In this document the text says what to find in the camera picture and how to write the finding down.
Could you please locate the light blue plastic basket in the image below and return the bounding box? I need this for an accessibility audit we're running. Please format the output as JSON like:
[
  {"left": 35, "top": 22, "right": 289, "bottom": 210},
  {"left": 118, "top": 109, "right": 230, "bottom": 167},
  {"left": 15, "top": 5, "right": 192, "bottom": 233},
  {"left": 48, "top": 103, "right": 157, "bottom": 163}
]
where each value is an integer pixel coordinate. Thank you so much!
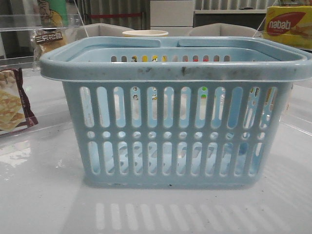
[{"left": 39, "top": 37, "right": 312, "bottom": 188}]

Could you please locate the green cartoon snack bag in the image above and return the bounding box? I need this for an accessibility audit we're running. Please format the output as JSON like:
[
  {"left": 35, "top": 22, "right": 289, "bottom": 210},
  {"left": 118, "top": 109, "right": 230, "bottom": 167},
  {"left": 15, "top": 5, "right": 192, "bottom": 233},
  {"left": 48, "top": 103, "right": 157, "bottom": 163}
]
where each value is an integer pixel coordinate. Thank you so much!
[{"left": 37, "top": 0, "right": 68, "bottom": 28}]

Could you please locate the grey sofa chair right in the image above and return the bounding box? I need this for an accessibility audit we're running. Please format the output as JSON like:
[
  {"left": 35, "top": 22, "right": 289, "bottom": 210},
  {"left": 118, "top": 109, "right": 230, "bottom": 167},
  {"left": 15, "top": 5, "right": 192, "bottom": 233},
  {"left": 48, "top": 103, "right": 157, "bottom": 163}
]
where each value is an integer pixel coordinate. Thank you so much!
[{"left": 187, "top": 23, "right": 258, "bottom": 37}]

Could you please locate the grey sofa chair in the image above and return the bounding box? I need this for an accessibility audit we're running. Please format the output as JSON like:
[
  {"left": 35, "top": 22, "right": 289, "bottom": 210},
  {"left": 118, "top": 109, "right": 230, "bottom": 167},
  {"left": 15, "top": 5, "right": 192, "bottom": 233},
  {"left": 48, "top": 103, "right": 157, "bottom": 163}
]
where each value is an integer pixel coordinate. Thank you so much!
[
  {"left": 66, "top": 23, "right": 133, "bottom": 42},
  {"left": 187, "top": 23, "right": 258, "bottom": 37}
]

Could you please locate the white cabinet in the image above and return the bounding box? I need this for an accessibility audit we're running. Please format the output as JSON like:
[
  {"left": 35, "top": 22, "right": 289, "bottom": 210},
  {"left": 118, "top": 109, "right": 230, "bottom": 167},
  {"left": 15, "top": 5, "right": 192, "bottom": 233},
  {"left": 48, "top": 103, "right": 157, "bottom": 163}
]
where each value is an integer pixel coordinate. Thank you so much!
[{"left": 150, "top": 0, "right": 195, "bottom": 27}]

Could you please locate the grey sofa chair left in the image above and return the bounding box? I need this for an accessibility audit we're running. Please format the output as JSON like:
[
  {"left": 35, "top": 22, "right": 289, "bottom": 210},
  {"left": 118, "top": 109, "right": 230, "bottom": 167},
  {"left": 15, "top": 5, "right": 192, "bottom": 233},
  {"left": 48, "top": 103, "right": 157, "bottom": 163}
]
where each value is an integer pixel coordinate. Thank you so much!
[{"left": 66, "top": 23, "right": 133, "bottom": 42}]

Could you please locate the brown cracker snack bag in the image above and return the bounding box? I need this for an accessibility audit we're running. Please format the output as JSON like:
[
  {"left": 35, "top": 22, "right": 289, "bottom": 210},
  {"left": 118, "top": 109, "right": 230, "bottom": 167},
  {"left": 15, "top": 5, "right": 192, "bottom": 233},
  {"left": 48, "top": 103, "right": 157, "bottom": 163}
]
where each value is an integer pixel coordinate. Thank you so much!
[{"left": 0, "top": 68, "right": 39, "bottom": 136}]

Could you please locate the yellow nabati wafer box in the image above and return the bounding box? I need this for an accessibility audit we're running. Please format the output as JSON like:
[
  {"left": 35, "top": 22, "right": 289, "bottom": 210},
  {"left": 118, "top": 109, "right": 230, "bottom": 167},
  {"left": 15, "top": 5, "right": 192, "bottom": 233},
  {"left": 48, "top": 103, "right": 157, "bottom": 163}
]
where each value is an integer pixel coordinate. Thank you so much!
[{"left": 263, "top": 6, "right": 312, "bottom": 50}]

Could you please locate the clear acrylic shelf left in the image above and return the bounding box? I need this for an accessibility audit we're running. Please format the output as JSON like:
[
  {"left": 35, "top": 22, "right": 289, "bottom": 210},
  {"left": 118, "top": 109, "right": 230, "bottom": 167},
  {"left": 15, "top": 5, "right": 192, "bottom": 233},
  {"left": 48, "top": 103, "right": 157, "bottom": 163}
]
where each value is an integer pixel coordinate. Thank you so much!
[{"left": 0, "top": 14, "right": 83, "bottom": 67}]

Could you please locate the paper cup with cartoon print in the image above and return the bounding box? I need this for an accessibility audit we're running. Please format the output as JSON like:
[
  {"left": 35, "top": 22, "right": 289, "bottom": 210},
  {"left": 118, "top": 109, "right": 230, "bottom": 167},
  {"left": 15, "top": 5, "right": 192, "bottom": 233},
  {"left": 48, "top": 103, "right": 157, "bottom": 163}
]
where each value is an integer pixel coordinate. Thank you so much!
[{"left": 122, "top": 30, "right": 169, "bottom": 37}]

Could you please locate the packaged bread with brown label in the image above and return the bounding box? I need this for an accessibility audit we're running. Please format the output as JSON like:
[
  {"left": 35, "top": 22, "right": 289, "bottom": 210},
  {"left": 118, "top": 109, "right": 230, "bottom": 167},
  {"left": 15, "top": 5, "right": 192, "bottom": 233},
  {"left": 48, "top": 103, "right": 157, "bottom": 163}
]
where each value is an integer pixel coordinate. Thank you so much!
[{"left": 30, "top": 29, "right": 68, "bottom": 71}]

